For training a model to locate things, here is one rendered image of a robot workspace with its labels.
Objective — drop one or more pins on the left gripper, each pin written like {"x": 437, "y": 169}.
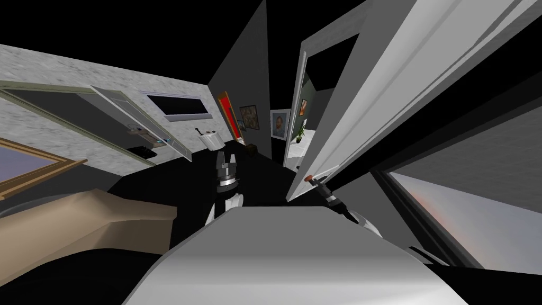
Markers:
{"x": 226, "y": 173}

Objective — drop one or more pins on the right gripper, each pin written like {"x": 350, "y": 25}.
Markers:
{"x": 319, "y": 183}

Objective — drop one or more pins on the red door knob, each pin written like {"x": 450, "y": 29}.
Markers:
{"x": 308, "y": 178}

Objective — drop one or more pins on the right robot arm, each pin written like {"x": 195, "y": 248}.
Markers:
{"x": 338, "y": 205}

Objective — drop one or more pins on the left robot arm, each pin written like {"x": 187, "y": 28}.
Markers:
{"x": 232, "y": 202}

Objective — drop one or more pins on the white sink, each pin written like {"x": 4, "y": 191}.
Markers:
{"x": 210, "y": 140}

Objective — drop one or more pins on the small brown box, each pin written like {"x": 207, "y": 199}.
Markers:
{"x": 251, "y": 149}

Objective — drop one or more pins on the red picture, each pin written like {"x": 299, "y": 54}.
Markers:
{"x": 230, "y": 116}

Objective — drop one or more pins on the dark brown picture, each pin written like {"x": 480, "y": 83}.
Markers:
{"x": 250, "y": 117}

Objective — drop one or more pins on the potted plant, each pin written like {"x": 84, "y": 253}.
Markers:
{"x": 300, "y": 133}

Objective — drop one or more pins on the portrait picture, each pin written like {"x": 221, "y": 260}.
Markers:
{"x": 279, "y": 123}

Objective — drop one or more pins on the orange picture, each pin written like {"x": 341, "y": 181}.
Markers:
{"x": 303, "y": 107}

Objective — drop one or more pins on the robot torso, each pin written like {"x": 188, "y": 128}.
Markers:
{"x": 288, "y": 262}

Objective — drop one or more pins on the green framed grey door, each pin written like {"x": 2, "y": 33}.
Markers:
{"x": 148, "y": 123}

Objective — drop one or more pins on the white door leaf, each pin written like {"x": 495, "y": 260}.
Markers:
{"x": 381, "y": 80}

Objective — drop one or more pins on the beige sofa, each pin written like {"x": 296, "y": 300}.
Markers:
{"x": 72, "y": 228}

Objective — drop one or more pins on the gold framed picture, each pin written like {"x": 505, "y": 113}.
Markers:
{"x": 25, "y": 167}

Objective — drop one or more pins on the dark wall window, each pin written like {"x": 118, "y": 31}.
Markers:
{"x": 178, "y": 106}

